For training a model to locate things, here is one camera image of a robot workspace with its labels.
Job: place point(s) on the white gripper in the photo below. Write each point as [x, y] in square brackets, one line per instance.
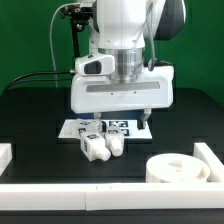
[92, 91]

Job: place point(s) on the white round stool seat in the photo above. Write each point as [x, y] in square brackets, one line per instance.
[176, 168]

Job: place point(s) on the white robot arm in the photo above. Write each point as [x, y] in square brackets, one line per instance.
[114, 75]

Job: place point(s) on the white marker sheet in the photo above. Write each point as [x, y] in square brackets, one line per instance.
[128, 128]

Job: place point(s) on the white front fence bar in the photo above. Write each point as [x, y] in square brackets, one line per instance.
[118, 196]

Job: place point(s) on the white fence bar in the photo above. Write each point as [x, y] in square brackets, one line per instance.
[118, 196]
[203, 152]
[5, 156]

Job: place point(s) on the white right fence bar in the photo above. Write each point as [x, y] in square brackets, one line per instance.
[203, 152]

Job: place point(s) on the white left fence bar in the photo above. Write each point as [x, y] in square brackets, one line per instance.
[5, 156]

